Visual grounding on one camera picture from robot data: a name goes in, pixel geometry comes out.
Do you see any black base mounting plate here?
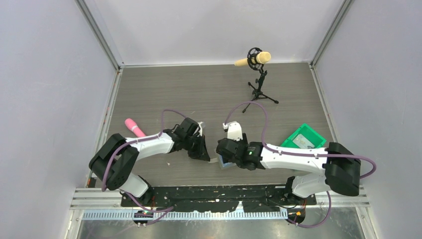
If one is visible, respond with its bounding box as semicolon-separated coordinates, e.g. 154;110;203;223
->
121;184;317;213

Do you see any black tripod microphone stand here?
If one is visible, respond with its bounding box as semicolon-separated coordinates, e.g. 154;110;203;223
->
247;47;279;104

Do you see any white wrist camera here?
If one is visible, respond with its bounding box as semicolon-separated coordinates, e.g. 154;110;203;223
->
197;121;205;136
222;121;243;141

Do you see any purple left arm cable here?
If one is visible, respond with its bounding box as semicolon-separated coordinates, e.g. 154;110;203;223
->
100;109;189;227

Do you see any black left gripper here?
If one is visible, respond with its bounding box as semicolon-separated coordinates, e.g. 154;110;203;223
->
183;133;210;161

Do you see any aluminium frame rail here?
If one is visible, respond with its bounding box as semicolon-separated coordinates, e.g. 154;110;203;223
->
69;186;370;222

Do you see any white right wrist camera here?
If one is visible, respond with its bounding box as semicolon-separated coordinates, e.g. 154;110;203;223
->
222;121;243;141

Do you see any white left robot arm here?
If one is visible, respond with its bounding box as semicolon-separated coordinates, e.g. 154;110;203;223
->
89;118;211;206

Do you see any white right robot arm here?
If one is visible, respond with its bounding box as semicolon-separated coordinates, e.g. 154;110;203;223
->
216;138;361;205

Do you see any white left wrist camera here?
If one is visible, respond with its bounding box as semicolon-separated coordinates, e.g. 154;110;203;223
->
197;121;205;136

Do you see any card inside green bin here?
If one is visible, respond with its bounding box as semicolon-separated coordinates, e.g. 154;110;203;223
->
293;134;315;149

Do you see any yellow foam microphone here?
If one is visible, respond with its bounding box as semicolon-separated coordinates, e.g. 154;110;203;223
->
234;51;271;67

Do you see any green plastic bin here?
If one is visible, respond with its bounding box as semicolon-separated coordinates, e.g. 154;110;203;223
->
281;123;326;149

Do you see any pink cylindrical toy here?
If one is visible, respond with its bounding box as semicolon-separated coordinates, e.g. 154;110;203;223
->
124;118;146;137

